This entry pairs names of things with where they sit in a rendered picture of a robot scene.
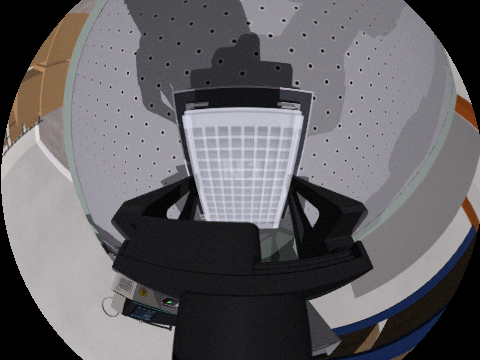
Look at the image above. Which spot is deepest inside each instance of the white multiwell plate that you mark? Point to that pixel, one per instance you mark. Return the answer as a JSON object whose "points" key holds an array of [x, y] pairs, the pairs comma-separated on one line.
{"points": [[243, 128]]}

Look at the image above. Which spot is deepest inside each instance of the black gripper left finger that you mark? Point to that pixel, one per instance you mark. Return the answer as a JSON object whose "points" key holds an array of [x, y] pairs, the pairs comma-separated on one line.
{"points": [[157, 202]]}

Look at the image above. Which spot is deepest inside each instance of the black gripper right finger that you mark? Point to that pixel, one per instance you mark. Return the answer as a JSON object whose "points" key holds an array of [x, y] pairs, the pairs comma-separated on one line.
{"points": [[339, 216]]}

